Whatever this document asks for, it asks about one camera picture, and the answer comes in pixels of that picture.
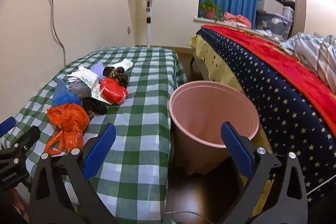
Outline green checked tablecloth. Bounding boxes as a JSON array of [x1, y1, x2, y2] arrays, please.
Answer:
[[0, 46, 187, 224]]

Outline potted green plant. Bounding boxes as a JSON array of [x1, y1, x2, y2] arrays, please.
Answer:
[[199, 0, 223, 22]]

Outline plaid quilt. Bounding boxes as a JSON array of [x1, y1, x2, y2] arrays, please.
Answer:
[[280, 32, 336, 93]]

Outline grey wall cable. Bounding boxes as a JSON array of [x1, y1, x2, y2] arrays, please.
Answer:
[[49, 0, 67, 67]]

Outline pink folded clothes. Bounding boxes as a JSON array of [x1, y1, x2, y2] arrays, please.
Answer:
[[223, 12, 252, 29]]

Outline white cloth piece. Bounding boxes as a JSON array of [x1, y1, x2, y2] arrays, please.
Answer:
[[110, 58, 134, 71]]

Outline red blanket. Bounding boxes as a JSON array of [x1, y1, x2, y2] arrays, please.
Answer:
[[201, 25, 336, 132]]

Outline orange plastic bag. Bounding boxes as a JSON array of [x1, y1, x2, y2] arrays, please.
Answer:
[[44, 103, 90, 154]]

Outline red cap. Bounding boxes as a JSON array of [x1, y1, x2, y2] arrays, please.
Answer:
[[100, 78, 129, 105]]

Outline blue plastic bag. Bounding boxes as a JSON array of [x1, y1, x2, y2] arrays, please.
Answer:
[[52, 78, 82, 107]]

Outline white cardboard box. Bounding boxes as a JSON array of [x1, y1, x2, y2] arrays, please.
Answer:
[[257, 0, 284, 14]]

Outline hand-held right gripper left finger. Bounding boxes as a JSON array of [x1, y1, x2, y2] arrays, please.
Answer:
[[29, 123, 118, 224]]

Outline white floor cable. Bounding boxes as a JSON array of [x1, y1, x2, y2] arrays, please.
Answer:
[[168, 210, 208, 219]]

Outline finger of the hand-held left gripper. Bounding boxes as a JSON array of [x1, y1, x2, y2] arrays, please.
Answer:
[[0, 126, 41, 160], [0, 116, 16, 136]]

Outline navy star printed blanket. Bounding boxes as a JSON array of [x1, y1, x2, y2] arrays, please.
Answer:
[[196, 26, 336, 203]]

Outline black plastic bag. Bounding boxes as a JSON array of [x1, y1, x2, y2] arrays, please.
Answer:
[[82, 96, 108, 115]]

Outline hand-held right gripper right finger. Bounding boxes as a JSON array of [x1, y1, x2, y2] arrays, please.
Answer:
[[218, 122, 308, 224]]

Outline pink plastic bin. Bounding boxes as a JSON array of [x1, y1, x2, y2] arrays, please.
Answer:
[[168, 80, 260, 177]]

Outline grey plastic bag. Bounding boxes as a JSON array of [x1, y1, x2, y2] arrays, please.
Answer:
[[68, 80, 92, 98]]

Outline white crumpled cloth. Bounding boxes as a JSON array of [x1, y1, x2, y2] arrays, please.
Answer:
[[256, 28, 273, 37]]

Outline small white printed carton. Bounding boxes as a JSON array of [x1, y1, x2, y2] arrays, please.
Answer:
[[91, 84, 112, 105]]

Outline clear storage boxes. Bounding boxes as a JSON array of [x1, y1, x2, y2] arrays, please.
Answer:
[[256, 11, 293, 39]]

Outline dark patterned wrapper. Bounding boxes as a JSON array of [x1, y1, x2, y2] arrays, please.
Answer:
[[103, 67, 130, 88]]

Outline yellow star printed sheet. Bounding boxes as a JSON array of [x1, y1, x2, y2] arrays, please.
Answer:
[[189, 34, 276, 214]]

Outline bubble wrap sheet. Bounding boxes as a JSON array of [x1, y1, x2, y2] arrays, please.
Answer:
[[92, 61, 107, 77]]

